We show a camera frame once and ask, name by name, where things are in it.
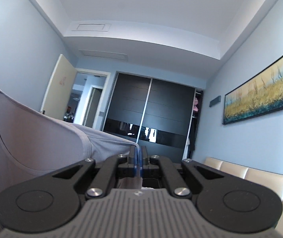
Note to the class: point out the black sliding wardrobe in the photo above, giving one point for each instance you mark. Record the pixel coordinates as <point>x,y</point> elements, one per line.
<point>151,112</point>

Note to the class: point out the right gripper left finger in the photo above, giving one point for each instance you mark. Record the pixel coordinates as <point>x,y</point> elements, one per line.
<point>128,163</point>

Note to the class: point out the landscape painting in frame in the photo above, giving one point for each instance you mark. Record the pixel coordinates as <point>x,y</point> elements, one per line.
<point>260,95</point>

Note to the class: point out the taupe brown shirt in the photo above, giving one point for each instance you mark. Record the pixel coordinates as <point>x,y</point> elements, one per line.
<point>33,144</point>

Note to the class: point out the cream padded headboard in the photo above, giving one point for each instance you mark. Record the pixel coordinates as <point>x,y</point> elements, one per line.
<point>270,180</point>

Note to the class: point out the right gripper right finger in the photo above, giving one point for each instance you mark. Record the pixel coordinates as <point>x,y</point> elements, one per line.
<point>148,164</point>

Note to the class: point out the grey wall switch box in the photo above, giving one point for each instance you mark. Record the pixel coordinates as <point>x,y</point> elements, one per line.
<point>215,101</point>

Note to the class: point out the beige room door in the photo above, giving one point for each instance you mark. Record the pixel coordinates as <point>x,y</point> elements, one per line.
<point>59,88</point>

